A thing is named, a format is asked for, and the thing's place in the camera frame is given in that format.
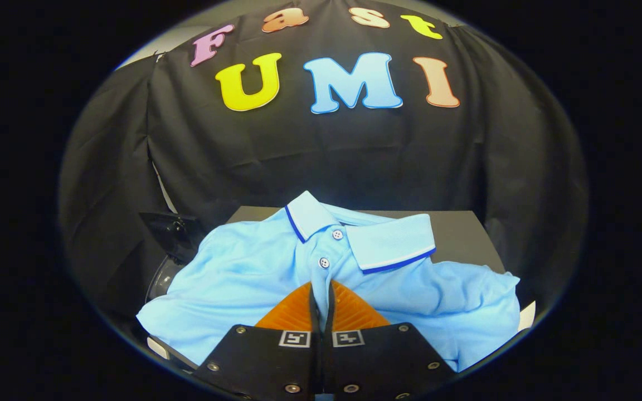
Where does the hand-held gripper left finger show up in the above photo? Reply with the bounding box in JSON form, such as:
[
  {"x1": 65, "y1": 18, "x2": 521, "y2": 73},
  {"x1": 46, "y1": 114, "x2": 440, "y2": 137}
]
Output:
[{"x1": 193, "y1": 281, "x2": 322, "y2": 400}]

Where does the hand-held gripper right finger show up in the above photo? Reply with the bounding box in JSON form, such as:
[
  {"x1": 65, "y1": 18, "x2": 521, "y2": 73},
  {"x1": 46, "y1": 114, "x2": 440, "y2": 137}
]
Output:
[{"x1": 321, "y1": 280, "x2": 458, "y2": 400}]

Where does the light blue polo shirt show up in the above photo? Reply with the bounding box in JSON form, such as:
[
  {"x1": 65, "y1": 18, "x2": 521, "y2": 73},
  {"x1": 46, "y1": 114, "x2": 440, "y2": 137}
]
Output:
[{"x1": 136, "y1": 190, "x2": 521, "y2": 373}]

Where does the grey cabinet with dark top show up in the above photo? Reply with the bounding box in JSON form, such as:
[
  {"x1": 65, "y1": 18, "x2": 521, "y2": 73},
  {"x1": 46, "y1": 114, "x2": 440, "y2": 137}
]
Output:
[{"x1": 226, "y1": 206, "x2": 507, "y2": 275}]

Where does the black backdrop cloth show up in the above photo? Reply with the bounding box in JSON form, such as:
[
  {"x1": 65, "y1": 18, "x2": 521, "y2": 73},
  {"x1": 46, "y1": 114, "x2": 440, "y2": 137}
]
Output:
[{"x1": 58, "y1": 0, "x2": 589, "y2": 329}]

